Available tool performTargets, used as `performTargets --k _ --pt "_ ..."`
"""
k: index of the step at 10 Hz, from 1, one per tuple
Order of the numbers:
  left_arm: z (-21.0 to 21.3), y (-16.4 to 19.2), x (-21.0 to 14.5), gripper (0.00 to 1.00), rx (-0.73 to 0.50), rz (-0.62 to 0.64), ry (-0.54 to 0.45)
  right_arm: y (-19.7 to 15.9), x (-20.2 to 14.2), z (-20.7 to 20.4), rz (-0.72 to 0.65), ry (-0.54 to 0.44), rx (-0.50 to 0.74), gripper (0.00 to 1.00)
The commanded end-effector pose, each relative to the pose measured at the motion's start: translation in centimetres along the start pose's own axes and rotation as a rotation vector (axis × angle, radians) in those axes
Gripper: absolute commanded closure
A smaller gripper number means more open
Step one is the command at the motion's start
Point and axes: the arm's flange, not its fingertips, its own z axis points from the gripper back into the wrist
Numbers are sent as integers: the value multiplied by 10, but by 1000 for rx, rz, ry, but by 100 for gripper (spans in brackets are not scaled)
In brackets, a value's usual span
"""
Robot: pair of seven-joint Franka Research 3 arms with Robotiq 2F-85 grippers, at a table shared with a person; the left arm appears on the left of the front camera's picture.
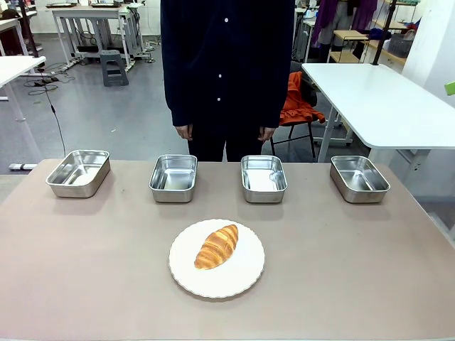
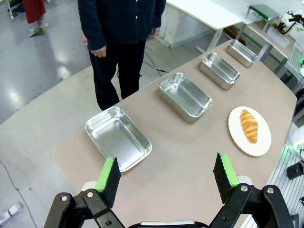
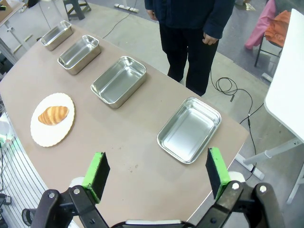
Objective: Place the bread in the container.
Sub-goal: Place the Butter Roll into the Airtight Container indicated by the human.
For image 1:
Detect golden croissant bread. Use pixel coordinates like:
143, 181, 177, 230
193, 224, 240, 271

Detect grey plastic step stool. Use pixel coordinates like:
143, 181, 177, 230
99, 50, 130, 87

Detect small white desk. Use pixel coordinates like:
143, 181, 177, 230
0, 55, 48, 122

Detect white scalloped plate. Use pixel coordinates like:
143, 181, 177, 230
168, 218, 266, 299

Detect grey plastic crate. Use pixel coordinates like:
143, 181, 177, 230
388, 33, 414, 59

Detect purple hanging clothes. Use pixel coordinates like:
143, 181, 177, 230
311, 0, 378, 48

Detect black chair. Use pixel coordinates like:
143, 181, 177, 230
269, 60, 318, 159

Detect orange cloth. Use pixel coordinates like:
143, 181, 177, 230
279, 71, 326, 126

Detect person's right forearm dark sleeve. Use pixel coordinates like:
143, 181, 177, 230
164, 67, 195, 127

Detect large white table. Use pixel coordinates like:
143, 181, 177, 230
301, 63, 455, 163

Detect person in dark shirt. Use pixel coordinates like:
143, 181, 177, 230
160, 0, 296, 163

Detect person's right hand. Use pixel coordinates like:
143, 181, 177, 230
174, 123, 195, 141

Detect person's left hand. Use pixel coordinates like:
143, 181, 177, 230
258, 126, 277, 143

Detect white-framed workbench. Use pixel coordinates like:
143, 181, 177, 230
45, 1, 147, 69

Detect person's left forearm dark sleeve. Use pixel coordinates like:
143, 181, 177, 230
260, 67, 291, 129

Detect black stand pole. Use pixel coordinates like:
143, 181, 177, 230
19, 0, 41, 58

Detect black pole on white table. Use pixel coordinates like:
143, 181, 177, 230
370, 0, 398, 67

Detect black floor cable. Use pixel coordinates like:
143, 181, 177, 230
23, 63, 68, 158

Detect steel rectangular container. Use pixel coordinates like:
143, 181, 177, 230
240, 154, 288, 204
329, 155, 391, 205
148, 153, 198, 204
45, 149, 112, 199

